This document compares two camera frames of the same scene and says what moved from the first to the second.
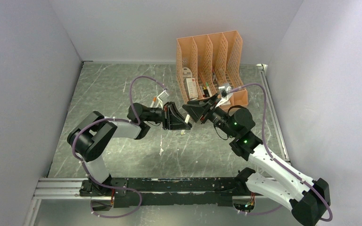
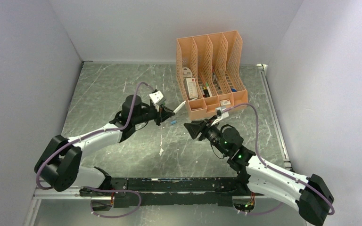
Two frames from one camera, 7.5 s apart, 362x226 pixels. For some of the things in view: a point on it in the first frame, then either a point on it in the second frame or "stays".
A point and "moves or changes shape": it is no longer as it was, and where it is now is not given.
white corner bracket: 262,67 stays
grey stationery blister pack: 186,73 stays
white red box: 191,88 stays
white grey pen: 186,119 moves or changes shape
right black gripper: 197,108 → 195,127
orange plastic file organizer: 205,62 stays
